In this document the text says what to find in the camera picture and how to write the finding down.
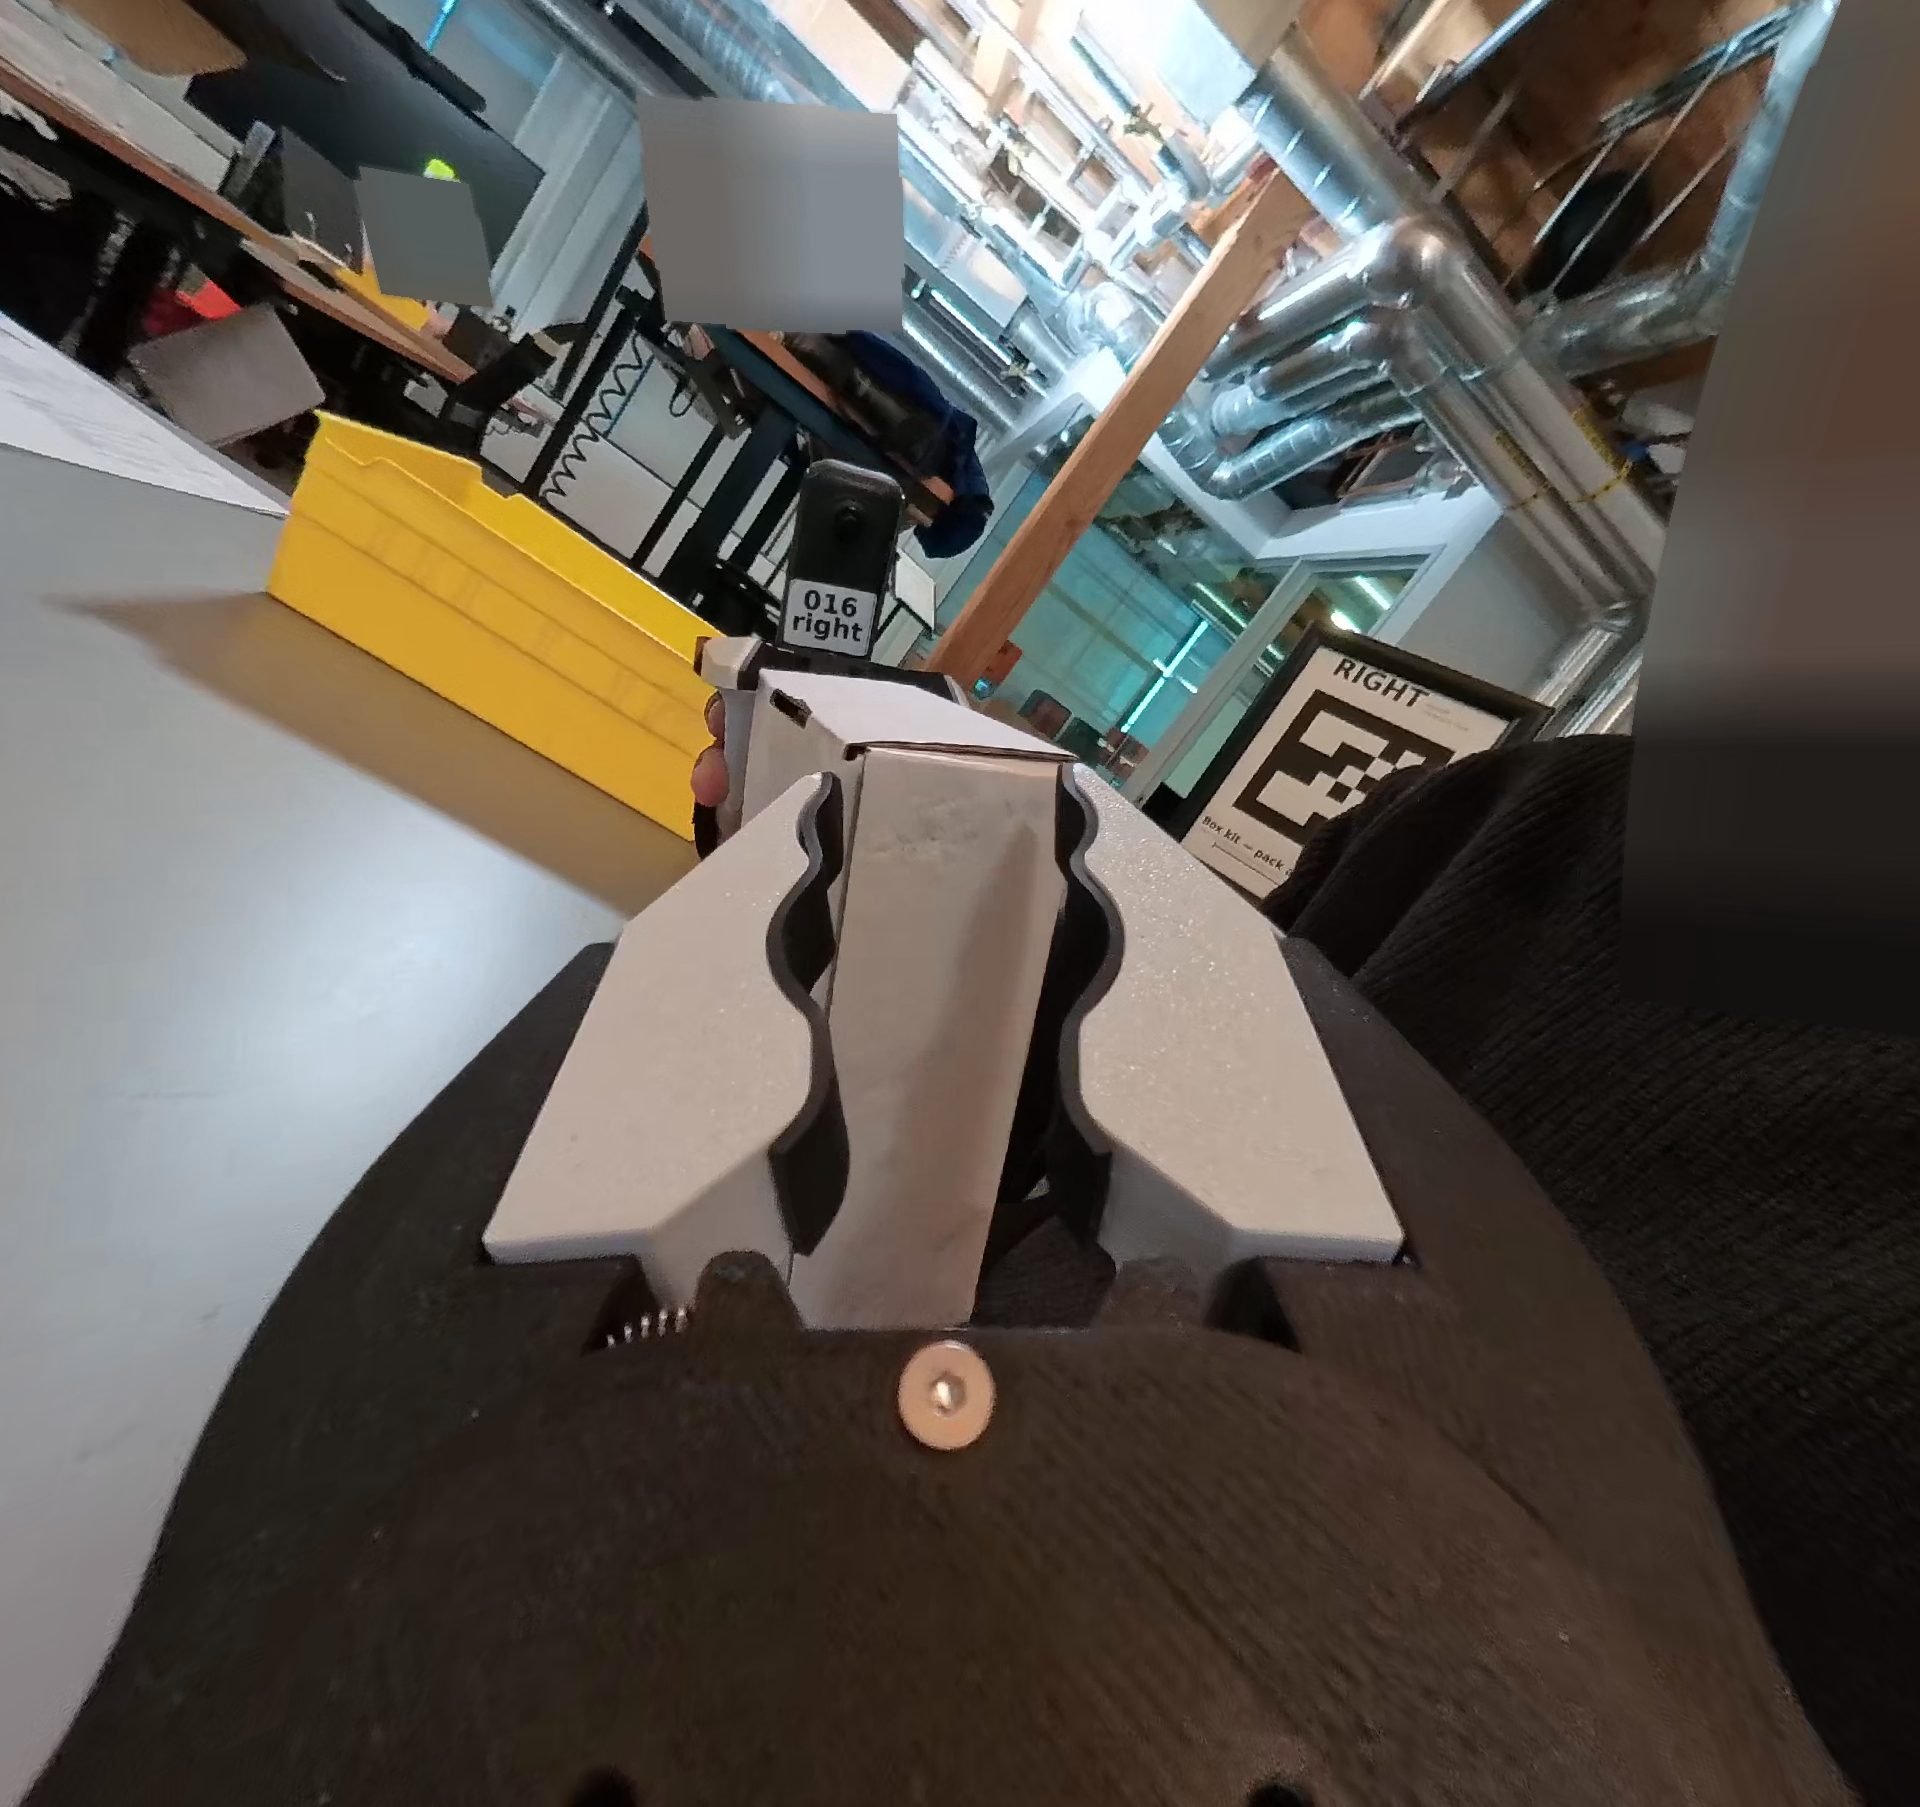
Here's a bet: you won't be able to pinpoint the yellow plastic bin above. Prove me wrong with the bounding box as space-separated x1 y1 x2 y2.
271 413 722 837

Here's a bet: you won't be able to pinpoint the white paper sheet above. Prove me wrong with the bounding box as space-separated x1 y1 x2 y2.
0 315 288 510

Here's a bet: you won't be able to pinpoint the person's black sweater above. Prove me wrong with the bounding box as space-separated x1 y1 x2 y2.
1267 735 1920 1807

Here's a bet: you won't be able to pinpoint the silver insulated pipes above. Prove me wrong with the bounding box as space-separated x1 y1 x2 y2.
1200 217 1667 668

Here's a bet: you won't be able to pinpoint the grey cardboard sheet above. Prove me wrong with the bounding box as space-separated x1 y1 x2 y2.
126 304 326 449

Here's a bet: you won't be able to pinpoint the black coiled cable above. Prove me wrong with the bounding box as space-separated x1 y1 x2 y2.
548 338 662 496

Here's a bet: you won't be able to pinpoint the black monitor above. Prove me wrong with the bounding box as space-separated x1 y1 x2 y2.
196 0 550 256

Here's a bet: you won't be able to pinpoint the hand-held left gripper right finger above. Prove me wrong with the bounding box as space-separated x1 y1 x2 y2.
1053 768 1412 1302

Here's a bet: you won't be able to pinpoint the brown cardboard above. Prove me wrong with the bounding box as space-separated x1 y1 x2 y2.
7 0 249 78

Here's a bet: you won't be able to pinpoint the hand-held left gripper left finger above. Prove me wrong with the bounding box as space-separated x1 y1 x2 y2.
479 768 853 1312

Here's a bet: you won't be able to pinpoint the wooden post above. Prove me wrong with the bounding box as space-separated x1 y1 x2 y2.
926 173 1322 685

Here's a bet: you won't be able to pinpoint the white cardboard box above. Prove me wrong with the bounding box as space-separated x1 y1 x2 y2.
745 666 1082 1333

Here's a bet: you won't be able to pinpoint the framed black-white marker poster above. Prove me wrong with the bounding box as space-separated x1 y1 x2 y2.
1176 623 1553 893

